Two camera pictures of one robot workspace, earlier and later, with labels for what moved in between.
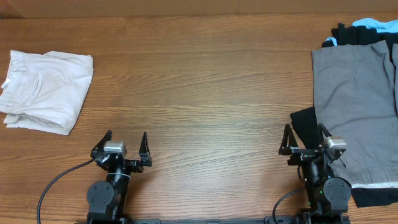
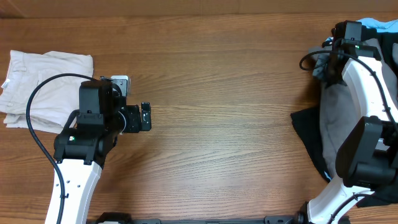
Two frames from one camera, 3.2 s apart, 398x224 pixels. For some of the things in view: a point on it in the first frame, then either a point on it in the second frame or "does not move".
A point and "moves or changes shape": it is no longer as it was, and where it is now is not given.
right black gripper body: [301, 154] -> [328, 74]
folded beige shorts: [45, 91] does not move
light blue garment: [388, 27] does not move
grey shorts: [356, 93] moves or changes shape
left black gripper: [143, 152] -> [134, 124]
